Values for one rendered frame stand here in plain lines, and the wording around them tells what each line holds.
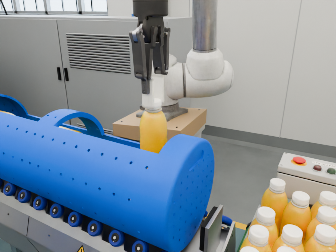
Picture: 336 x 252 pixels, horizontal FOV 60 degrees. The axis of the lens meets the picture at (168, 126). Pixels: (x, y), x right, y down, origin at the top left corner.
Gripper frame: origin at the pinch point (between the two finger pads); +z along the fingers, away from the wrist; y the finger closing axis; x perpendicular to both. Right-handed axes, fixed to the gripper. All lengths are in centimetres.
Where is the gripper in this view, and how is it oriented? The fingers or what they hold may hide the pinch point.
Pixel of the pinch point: (153, 91)
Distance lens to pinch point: 68.7
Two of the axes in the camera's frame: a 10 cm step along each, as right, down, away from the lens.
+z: 0.1, 9.3, 3.7
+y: -4.9, 3.3, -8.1
